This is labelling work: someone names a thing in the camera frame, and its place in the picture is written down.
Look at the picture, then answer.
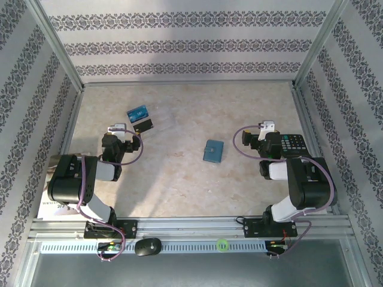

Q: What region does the aluminium corner post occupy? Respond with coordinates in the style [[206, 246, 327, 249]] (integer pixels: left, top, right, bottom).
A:
[[29, 0, 86, 92], [294, 0, 351, 89]]

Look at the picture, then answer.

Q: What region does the black credit card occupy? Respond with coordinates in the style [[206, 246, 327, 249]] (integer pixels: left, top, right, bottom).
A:
[[133, 118, 155, 134]]

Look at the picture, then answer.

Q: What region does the paperback book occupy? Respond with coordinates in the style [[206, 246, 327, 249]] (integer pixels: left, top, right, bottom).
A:
[[37, 154, 99, 219]]

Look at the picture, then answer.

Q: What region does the blue credit card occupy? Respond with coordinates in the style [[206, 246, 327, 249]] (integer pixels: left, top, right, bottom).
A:
[[126, 105, 150, 123]]

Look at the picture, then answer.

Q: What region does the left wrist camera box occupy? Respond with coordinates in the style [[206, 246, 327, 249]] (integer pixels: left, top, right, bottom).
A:
[[107, 123, 127, 142]]

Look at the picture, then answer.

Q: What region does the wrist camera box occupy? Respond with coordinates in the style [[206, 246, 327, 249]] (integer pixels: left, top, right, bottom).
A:
[[107, 123, 127, 142], [259, 120, 275, 141]]

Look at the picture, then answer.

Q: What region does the slotted grey cable duct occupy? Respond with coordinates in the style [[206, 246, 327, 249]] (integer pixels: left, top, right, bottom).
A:
[[39, 241, 267, 254]]

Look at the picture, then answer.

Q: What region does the aluminium side rail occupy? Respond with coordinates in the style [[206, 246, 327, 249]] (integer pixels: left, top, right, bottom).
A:
[[60, 88, 84, 155], [291, 83, 341, 215]]

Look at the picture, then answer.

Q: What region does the aluminium front rail frame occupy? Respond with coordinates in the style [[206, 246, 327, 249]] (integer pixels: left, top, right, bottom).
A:
[[28, 216, 351, 240]]

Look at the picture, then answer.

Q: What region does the blue leather card holder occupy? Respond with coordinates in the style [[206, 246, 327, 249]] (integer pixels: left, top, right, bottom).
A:
[[202, 139, 224, 164]]

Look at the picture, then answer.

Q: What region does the small circuit board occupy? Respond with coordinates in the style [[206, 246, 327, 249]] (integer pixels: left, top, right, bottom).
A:
[[266, 240, 290, 257], [97, 242, 125, 254]]

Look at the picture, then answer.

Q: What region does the black calculator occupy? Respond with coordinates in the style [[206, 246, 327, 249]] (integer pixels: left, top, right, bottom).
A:
[[279, 133, 309, 157]]

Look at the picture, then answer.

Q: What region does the black computer mouse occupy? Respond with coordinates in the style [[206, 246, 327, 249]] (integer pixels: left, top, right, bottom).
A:
[[134, 237, 162, 257]]

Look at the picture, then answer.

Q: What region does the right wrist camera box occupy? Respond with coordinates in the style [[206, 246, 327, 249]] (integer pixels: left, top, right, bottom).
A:
[[259, 120, 275, 141]]

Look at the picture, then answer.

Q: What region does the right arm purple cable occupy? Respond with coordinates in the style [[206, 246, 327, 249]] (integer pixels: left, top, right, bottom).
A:
[[233, 125, 338, 261]]

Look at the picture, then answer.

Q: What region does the clear acrylic tray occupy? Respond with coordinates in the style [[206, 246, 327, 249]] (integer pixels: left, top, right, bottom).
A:
[[126, 103, 177, 141]]

